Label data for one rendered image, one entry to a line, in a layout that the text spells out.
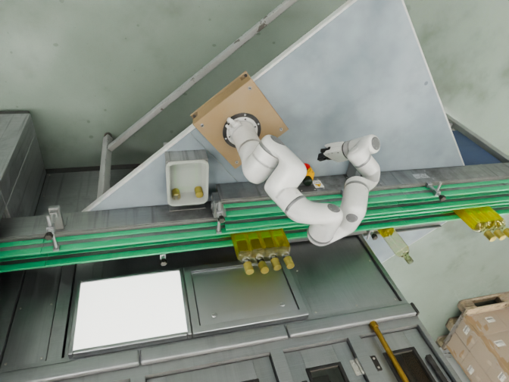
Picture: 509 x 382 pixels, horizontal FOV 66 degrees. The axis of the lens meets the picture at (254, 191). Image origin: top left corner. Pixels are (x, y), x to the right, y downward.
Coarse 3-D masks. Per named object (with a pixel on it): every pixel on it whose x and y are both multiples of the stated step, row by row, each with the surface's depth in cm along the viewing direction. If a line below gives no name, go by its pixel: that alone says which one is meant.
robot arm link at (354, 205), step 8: (352, 184) 134; (360, 184) 134; (344, 192) 135; (352, 192) 132; (360, 192) 132; (368, 192) 135; (344, 200) 131; (352, 200) 129; (360, 200) 129; (344, 208) 129; (352, 208) 128; (360, 208) 127; (344, 216) 130; (352, 216) 128; (360, 216) 128; (344, 224) 132; (352, 224) 131; (336, 232) 134; (344, 232) 134; (312, 240) 130
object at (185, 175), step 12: (168, 168) 159; (180, 168) 168; (192, 168) 170; (204, 168) 167; (168, 180) 162; (180, 180) 172; (192, 180) 174; (204, 180) 170; (168, 192) 165; (180, 192) 175; (192, 192) 177; (204, 192) 173; (180, 204) 171; (192, 204) 172
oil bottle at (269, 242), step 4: (260, 232) 175; (264, 232) 175; (268, 232) 175; (264, 236) 172; (268, 236) 172; (272, 236) 173; (264, 240) 170; (268, 240) 170; (272, 240) 171; (264, 244) 169; (268, 244) 169; (272, 244) 169; (264, 248) 168; (268, 248) 167; (272, 248) 167; (276, 248) 167; (268, 252) 166; (272, 252) 166; (276, 252) 167; (264, 256) 169; (268, 256) 167; (276, 256) 169
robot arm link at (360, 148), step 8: (368, 136) 149; (376, 136) 150; (352, 144) 154; (360, 144) 147; (368, 144) 147; (376, 144) 150; (352, 152) 145; (360, 152) 144; (368, 152) 146; (352, 160) 146; (360, 160) 145; (368, 160) 146
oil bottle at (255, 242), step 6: (246, 234) 174; (252, 234) 173; (258, 234) 173; (252, 240) 170; (258, 240) 170; (252, 246) 167; (258, 246) 167; (252, 252) 165; (258, 252) 165; (264, 252) 166; (252, 258) 167
